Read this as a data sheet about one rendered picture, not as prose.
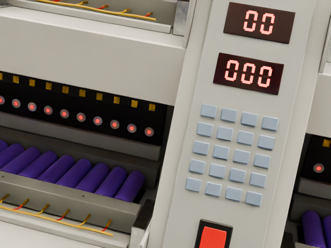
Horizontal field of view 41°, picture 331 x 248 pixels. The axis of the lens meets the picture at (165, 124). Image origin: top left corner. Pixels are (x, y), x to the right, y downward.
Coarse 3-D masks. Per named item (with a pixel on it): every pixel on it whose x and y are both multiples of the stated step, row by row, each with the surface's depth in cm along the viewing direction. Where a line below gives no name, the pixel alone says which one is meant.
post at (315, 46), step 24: (192, 24) 32; (312, 24) 31; (192, 48) 32; (312, 48) 31; (192, 72) 32; (312, 72) 31; (192, 96) 32; (312, 96) 31; (168, 144) 32; (288, 144) 31; (168, 168) 32; (288, 168) 31; (168, 192) 32; (288, 192) 31
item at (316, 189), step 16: (320, 144) 46; (304, 160) 47; (320, 160) 47; (304, 176) 48; (320, 176) 47; (304, 192) 48; (320, 192) 47; (304, 208) 46; (320, 208) 46; (288, 224) 46; (304, 224) 44; (320, 224) 43; (288, 240) 38; (304, 240) 42; (320, 240) 40
